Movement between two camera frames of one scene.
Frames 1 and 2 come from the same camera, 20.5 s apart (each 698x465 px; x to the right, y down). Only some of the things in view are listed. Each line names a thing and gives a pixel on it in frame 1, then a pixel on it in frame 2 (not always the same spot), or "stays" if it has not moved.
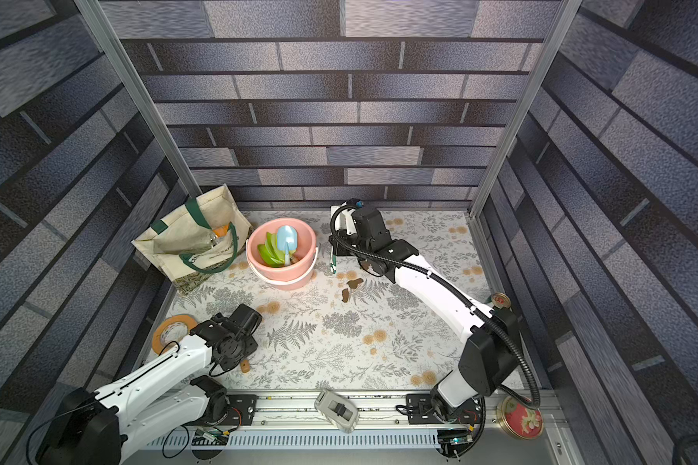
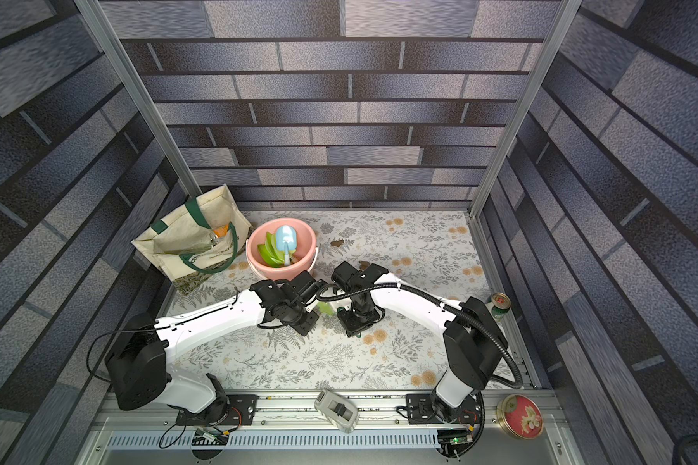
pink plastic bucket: x=297 y=276 stays
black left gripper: x=232 y=363 → x=306 y=329
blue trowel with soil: x=288 y=241 stays
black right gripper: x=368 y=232 → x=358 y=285
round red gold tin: x=519 y=419 stays
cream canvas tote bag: x=199 y=240 stays
